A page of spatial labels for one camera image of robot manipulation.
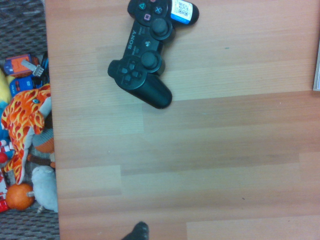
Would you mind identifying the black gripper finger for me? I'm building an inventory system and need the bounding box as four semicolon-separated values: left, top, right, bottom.
121;220;150;240

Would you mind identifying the black Sony gamepad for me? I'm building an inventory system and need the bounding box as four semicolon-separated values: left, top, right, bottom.
107;0;200;110

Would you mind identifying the grey woven basket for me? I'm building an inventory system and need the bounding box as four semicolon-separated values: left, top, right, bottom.
0;0;61;240

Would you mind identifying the white plush animal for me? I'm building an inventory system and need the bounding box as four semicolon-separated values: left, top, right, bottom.
30;165;59;214

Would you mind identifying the orange ball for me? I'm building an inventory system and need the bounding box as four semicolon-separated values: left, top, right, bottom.
5;182;36;211

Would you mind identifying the grey orange crocheted doll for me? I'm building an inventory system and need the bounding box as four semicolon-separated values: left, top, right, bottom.
26;128;56;169

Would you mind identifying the red white toy fire truck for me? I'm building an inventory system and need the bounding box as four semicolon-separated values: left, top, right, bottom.
0;166;11;214

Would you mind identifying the orange flame dolphin plush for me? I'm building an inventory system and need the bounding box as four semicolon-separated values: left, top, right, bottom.
0;83;53;186

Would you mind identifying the blue police toy car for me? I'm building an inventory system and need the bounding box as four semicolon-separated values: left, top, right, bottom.
9;76;39;97

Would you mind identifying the clear plastic connector piece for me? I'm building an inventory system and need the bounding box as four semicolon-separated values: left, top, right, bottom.
31;64;45;77

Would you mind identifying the yellow and blue plush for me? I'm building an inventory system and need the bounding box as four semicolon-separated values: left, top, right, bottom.
0;68;16;106

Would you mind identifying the orange toy truck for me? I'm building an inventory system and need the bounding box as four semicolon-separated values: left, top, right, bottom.
3;54;40;76

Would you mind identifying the white flat object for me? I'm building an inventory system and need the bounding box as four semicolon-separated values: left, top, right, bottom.
312;37;320;92

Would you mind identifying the blue cable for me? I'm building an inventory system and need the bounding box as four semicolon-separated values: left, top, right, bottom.
39;51;50;85

